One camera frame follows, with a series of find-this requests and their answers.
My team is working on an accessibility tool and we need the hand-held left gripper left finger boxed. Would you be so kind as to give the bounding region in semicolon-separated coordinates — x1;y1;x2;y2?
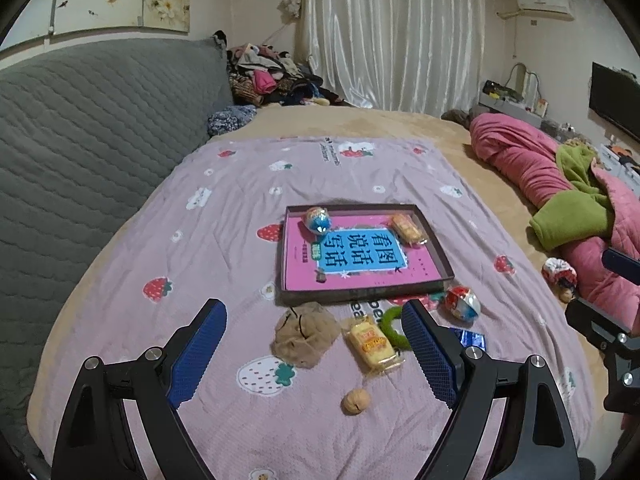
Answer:
52;298;228;480

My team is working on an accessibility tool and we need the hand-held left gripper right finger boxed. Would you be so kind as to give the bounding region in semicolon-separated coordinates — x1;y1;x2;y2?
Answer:
400;299;581;480

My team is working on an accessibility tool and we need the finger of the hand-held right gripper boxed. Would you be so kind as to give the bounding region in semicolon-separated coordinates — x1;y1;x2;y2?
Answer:
601;246;640;279
565;297;637;356

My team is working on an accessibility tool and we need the blue snack packet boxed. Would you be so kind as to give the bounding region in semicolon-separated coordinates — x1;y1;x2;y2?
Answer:
448;327;487;351

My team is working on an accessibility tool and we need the green fuzzy hair tie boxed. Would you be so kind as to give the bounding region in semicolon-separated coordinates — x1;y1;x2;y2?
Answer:
378;305;416;353

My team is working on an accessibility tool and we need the walnut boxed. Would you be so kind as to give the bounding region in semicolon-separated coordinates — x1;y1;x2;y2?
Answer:
341;388;372;416

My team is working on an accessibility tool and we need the beige sock bundle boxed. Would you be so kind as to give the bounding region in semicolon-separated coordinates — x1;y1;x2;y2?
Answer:
271;302;342;368

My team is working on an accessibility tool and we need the shallow pink cardboard box tray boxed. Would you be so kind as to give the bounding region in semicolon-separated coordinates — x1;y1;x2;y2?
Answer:
277;203;456;307

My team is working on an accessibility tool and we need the crocheted doll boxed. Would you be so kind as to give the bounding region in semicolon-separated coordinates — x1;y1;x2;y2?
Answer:
541;257;579;303

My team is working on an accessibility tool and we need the yellow cake packet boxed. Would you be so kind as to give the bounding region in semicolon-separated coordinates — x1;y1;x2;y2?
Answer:
341;316;405;375

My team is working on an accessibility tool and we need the red white foil egg toy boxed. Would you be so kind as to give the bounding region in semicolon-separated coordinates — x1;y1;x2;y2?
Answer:
444;285;482;322

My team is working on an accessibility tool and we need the green blanket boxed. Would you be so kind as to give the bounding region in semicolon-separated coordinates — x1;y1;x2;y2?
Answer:
530;142;616;251

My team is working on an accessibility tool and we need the pink strawberry print blanket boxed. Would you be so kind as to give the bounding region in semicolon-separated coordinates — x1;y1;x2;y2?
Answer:
30;135;596;480

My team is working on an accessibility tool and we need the orange cake packet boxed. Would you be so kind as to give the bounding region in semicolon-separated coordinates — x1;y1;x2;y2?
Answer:
389;214;428;247

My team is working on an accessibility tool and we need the pink quilt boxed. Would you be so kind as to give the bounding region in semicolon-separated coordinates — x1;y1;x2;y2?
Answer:
469;112;640;311

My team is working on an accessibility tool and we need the black television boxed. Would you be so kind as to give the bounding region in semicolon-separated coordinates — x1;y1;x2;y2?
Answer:
589;61;640;143

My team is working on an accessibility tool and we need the blue foil egg toy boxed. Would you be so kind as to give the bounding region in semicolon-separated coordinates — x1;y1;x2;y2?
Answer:
303;206;332;236

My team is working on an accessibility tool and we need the white dresser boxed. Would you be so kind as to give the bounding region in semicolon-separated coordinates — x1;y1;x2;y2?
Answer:
480;80;556;131

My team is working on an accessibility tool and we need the vanity mirror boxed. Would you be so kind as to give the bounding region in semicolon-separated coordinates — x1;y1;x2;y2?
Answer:
507;62;543;106

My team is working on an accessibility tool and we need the grey quilted headboard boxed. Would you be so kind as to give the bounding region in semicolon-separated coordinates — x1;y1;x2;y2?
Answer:
0;37;236;461

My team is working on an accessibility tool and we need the beige bed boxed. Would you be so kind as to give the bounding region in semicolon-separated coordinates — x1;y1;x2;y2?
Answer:
25;105;623;480

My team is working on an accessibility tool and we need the dark patterned cloth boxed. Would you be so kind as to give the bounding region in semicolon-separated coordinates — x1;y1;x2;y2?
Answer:
207;105;258;137

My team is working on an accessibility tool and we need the white air conditioner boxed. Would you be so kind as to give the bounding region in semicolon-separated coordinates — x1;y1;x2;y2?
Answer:
516;0;575;22

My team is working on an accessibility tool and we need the pile of clothes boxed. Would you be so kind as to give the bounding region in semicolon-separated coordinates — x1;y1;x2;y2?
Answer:
227;42;351;108

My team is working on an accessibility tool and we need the white satin curtain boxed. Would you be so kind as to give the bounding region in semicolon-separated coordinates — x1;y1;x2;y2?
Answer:
300;0;487;117

